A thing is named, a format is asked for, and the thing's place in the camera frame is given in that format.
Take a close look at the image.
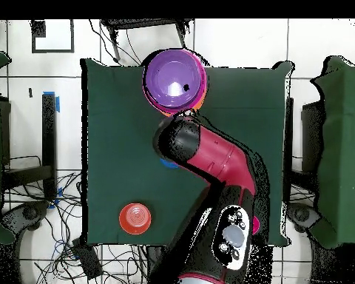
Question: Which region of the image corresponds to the black floor frame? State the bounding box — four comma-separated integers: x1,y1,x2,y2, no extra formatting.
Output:
31,19,75,54

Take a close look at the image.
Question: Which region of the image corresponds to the large orange plastic bowl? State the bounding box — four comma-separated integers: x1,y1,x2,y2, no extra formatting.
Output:
192,88,209,115

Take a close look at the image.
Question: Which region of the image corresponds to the small red-orange plastic bowl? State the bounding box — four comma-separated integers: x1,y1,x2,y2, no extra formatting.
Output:
118,203,152,235

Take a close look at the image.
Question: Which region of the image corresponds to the tangle of floor cables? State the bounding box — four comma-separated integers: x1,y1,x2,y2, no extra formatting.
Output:
5,174,149,284

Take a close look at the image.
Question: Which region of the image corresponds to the purple plastic bowl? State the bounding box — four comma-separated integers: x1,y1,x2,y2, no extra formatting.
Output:
143,49,204,109
143,88,202,112

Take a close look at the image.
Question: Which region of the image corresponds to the black metal stand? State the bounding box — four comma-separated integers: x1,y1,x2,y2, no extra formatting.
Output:
4,92,58,205

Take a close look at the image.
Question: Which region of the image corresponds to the black stool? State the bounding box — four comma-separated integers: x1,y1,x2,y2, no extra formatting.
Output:
101,18,195,64

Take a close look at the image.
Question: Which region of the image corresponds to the blue plastic bowl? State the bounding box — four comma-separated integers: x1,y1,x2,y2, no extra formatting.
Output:
159,158,180,170

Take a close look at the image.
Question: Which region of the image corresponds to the large pink plastic bowl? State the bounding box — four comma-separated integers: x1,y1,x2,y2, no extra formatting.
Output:
141,53,208,116

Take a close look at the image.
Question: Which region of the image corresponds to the black power brick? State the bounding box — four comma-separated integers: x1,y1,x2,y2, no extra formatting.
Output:
72,237,104,280

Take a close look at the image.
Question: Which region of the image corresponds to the dark green tablecloth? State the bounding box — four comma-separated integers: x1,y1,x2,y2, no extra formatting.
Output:
80,57,294,248

